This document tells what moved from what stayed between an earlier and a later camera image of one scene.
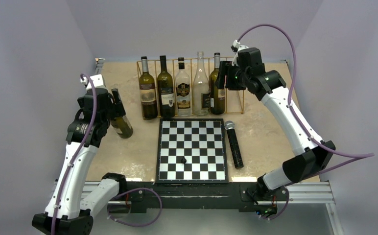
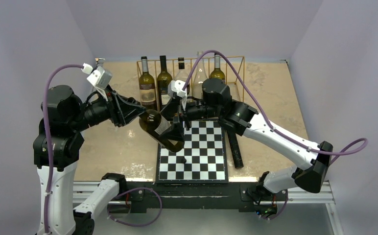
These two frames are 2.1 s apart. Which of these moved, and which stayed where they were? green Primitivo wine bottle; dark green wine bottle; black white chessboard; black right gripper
Moved: black right gripper
Stayed: black white chessboard; green Primitivo wine bottle; dark green wine bottle
